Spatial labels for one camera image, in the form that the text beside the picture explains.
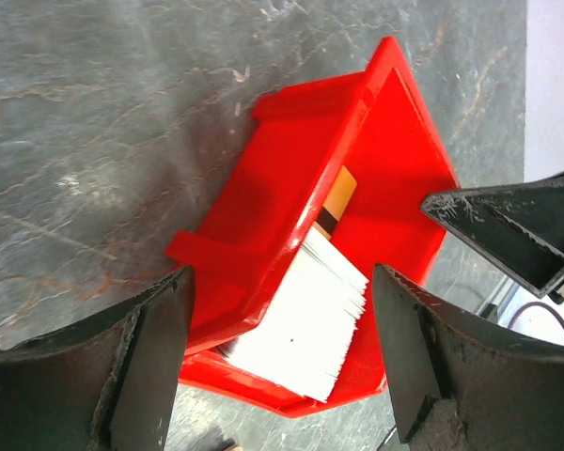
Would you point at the red plastic bin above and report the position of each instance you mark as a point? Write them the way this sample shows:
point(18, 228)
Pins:
point(374, 123)

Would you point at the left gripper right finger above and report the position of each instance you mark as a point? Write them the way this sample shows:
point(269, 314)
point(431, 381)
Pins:
point(460, 382)

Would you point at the gold credit card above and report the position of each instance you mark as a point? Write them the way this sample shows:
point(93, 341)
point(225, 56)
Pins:
point(335, 203)

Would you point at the white card stack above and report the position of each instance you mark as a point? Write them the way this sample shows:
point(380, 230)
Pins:
point(303, 339)

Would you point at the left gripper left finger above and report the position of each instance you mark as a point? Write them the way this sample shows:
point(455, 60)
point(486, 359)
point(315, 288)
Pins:
point(106, 382)

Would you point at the beige leather card holder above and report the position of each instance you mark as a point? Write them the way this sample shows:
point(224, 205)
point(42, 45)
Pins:
point(225, 445)

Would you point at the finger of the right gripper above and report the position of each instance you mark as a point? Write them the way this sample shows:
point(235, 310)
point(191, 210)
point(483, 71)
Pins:
point(519, 228)

